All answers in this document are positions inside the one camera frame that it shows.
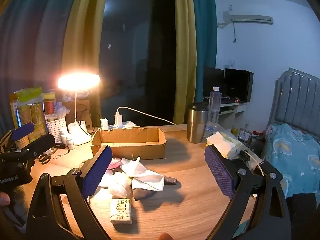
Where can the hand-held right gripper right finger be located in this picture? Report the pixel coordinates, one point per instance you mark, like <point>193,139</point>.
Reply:
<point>218,172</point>

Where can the soft tissue pack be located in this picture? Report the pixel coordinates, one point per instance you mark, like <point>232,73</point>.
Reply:
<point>230,145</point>

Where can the white pill bottle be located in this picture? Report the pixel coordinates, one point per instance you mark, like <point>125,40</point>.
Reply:
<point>70,142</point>
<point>64,136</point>

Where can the person's left hand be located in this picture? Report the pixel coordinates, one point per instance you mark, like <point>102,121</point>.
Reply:
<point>3,199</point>

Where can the red jar with yellow lid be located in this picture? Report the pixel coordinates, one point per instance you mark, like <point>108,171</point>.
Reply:
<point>49,105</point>

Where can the steel tumbler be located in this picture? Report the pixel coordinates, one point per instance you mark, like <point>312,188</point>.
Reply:
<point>197,125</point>

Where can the printed tissue packet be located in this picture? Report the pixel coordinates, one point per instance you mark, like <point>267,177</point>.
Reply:
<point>121,211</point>

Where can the white plastic bag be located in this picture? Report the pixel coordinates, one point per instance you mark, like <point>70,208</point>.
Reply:
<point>61,110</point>

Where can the white desk lamp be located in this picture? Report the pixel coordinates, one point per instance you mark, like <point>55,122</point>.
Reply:
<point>80,135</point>

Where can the grey padded headboard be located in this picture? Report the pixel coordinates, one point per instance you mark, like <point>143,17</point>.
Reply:
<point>297,97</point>

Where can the stack of paper cups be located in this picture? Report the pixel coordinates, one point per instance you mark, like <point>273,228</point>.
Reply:
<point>22,142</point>

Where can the blue and yellow curtain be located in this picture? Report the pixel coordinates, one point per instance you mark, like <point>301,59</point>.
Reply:
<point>50,30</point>
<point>192,42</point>

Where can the white power strip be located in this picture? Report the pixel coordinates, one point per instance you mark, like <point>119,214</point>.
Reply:
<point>128,124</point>

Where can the brown carton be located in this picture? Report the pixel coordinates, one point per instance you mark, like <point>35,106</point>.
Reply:
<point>83,110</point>

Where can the blue printed blanket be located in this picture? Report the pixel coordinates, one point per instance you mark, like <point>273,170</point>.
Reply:
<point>297,155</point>

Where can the black monitor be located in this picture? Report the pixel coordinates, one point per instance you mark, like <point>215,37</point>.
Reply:
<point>238,85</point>
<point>212,80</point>

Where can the grey dotted sock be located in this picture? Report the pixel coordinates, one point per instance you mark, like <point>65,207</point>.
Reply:
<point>171,180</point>

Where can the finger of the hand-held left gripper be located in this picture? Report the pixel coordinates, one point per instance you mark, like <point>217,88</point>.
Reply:
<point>42,142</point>
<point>23,131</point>

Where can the white computer desk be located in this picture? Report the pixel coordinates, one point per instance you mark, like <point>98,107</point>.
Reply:
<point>230,112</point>

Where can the black scissors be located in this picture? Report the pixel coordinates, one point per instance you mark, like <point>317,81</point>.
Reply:
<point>45,158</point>

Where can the white air conditioner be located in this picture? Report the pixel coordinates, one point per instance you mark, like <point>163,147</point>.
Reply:
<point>250,18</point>

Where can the white tissue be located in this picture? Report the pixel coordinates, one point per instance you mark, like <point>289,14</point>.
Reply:
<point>133,166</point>
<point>150,181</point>

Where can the clear water bottle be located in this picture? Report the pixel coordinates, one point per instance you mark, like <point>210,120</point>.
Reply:
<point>214,105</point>

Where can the cardboard box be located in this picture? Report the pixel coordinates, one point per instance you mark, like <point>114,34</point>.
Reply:
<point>130,151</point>

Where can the green bottle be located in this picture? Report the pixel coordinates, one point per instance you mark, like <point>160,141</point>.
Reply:
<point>31,110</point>

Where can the small white charger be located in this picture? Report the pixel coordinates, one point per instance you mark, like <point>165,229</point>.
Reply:
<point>104,123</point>

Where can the white woven basket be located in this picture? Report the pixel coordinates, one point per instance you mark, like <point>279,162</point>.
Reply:
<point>56,130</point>

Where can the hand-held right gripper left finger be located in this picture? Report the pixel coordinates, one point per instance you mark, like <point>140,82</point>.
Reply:
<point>97,170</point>

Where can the person's right hand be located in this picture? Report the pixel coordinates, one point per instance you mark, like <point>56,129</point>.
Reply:
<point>167,236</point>

